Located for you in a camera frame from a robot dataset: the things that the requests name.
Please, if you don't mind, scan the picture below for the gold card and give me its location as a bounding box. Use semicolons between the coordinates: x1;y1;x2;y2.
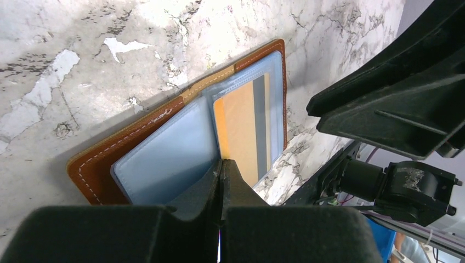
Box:
213;73;271;187

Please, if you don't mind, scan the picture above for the blue bin in background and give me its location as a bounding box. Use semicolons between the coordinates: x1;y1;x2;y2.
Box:
367;219;396;262

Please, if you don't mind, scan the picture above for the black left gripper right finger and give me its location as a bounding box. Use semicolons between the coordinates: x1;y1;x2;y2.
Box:
220;159;382;262

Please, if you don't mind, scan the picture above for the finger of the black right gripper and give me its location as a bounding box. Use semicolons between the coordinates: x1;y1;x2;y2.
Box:
317;54;464;159
306;1;464;117

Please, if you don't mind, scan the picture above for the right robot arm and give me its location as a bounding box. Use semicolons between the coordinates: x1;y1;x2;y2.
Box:
306;1;464;226

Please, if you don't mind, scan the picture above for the brown leather card holder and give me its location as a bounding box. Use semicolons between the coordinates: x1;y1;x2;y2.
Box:
66;39;287;205

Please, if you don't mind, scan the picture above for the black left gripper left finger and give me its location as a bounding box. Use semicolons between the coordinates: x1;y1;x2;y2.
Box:
1;161;222;262

